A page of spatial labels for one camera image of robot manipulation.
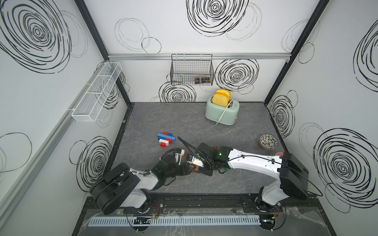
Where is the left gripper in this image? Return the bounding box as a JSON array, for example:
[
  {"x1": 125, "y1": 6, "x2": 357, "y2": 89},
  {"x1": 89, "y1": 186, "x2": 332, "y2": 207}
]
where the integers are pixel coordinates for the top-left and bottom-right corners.
[{"x1": 164, "y1": 162, "x2": 196, "y2": 180}]

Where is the white rectangular brick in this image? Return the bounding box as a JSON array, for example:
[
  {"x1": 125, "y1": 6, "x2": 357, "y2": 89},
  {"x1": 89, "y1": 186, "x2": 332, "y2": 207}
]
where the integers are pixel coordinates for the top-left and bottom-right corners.
[{"x1": 159, "y1": 139, "x2": 170, "y2": 146}]

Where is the red rectangular brick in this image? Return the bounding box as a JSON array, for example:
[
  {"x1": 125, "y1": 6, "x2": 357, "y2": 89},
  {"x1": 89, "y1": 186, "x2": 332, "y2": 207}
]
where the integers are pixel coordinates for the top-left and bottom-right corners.
[{"x1": 165, "y1": 138, "x2": 173, "y2": 144}]

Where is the light blue long brick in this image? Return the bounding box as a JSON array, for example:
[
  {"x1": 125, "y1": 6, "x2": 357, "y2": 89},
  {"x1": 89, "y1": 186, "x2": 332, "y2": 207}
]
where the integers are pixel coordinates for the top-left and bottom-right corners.
[{"x1": 157, "y1": 133, "x2": 176, "y2": 142}]

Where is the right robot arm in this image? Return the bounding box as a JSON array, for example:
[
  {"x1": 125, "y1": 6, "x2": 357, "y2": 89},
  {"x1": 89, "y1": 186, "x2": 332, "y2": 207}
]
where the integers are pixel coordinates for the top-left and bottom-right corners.
[{"x1": 178, "y1": 137, "x2": 309, "y2": 211}]

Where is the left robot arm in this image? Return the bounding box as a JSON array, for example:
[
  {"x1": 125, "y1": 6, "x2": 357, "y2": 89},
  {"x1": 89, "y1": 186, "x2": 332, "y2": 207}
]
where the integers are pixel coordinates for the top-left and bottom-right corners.
[{"x1": 90, "y1": 148, "x2": 192, "y2": 215}]

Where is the mint green toaster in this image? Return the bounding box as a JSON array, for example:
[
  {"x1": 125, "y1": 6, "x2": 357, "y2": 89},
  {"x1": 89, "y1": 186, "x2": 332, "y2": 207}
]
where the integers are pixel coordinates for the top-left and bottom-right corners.
[{"x1": 205, "y1": 97, "x2": 240, "y2": 125}]

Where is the yellow toast slice front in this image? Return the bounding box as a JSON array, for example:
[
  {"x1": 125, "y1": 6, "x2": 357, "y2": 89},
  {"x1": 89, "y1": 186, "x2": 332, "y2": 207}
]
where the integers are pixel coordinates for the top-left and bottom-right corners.
[{"x1": 212, "y1": 93, "x2": 229, "y2": 107}]

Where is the yellow toast slice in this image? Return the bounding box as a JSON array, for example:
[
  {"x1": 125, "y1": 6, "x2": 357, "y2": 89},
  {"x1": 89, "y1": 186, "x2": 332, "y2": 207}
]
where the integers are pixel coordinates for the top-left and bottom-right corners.
[
  {"x1": 216, "y1": 89, "x2": 230, "y2": 100},
  {"x1": 212, "y1": 93, "x2": 229, "y2": 107}
]

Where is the yellow toast slice back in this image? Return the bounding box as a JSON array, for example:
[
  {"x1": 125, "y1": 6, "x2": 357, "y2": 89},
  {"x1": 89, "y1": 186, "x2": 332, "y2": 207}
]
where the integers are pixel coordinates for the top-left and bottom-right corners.
[{"x1": 216, "y1": 89, "x2": 230, "y2": 100}]

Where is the dark object in basket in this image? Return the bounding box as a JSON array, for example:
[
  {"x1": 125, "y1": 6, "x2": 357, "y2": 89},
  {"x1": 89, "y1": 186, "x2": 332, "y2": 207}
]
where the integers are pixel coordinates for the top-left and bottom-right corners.
[{"x1": 195, "y1": 77, "x2": 212, "y2": 85}]

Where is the speckled plate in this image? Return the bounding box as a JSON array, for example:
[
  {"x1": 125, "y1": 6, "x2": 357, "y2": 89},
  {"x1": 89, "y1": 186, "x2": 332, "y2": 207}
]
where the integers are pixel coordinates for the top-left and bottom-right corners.
[{"x1": 259, "y1": 134, "x2": 279, "y2": 150}]

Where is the white toaster cable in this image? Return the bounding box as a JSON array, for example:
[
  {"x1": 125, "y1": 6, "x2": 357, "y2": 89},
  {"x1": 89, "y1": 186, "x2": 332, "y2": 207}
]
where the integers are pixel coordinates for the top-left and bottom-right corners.
[{"x1": 215, "y1": 98, "x2": 234, "y2": 125}]

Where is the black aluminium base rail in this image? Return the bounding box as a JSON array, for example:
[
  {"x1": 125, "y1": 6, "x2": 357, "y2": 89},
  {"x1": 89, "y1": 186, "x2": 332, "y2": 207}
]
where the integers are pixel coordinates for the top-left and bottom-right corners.
[{"x1": 84, "y1": 193, "x2": 321, "y2": 213}]

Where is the black wire basket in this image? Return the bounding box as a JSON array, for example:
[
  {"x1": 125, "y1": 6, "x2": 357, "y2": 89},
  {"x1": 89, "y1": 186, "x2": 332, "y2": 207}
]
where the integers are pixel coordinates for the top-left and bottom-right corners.
[{"x1": 169, "y1": 54, "x2": 215, "y2": 86}]

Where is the white cable duct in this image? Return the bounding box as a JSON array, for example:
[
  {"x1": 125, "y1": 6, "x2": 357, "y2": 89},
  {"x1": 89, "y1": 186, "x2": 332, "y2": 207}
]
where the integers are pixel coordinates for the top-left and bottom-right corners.
[{"x1": 88, "y1": 215, "x2": 261, "y2": 227}]

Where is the white wire shelf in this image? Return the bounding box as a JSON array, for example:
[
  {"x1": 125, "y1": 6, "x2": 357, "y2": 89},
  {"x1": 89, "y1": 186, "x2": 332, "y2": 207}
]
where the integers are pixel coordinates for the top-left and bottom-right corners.
[{"x1": 71, "y1": 61, "x2": 122, "y2": 123}]

